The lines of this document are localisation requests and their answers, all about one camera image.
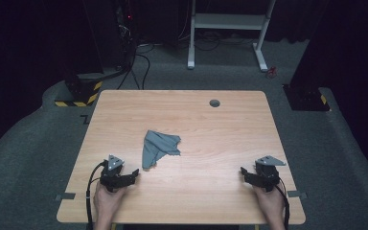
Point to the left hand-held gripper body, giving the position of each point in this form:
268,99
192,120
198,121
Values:
112,179

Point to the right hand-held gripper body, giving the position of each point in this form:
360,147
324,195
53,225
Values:
266,175

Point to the grey cloth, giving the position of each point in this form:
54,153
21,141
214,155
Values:
156,147

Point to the person's left hand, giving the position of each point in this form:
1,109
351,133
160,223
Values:
107,201

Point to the person's right hand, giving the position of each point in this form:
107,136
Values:
270,202

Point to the grey tape strip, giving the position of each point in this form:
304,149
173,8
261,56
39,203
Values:
297,194
65,196

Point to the black stand base yellow mark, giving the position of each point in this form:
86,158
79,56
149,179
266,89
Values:
305,99

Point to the black yellow striped stand base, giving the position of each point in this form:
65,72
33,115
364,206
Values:
82,91

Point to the small red object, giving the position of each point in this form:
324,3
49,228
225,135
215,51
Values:
271,72

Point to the dark equipment rack red light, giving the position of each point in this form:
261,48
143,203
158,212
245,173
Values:
126,28

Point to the white metal stand frame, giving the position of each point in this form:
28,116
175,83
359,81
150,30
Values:
226,21

